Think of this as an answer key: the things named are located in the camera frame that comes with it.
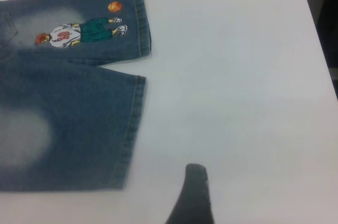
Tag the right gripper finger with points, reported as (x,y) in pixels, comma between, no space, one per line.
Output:
(194,197)

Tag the blue denim shorts basketball print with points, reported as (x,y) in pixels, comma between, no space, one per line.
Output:
(79,102)

